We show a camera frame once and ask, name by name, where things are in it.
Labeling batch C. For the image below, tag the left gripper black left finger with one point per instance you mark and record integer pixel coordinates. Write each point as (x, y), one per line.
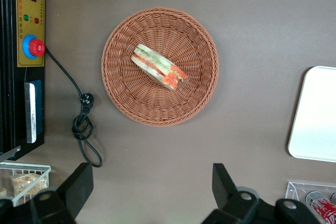
(76, 182)

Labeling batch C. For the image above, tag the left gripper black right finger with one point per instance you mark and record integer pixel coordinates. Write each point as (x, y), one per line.
(225, 190)

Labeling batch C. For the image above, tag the triangle sandwich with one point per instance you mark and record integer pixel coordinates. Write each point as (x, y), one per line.
(157, 65)

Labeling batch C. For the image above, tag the round brown wicker basket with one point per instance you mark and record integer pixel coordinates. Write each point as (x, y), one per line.
(131, 95)

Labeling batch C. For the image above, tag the cream plastic tray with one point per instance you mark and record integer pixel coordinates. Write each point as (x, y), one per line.
(315, 113)

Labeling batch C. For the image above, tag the bread in clear packet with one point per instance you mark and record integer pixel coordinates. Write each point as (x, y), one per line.
(29, 182)

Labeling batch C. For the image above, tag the clear acrylic bottle rack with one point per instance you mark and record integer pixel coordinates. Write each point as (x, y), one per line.
(295, 190)

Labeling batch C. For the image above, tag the red cola bottle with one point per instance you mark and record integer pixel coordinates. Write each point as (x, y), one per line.
(321, 205)
(334, 197)

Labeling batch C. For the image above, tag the yellow emergency stop box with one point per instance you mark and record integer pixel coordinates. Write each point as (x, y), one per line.
(15, 103)

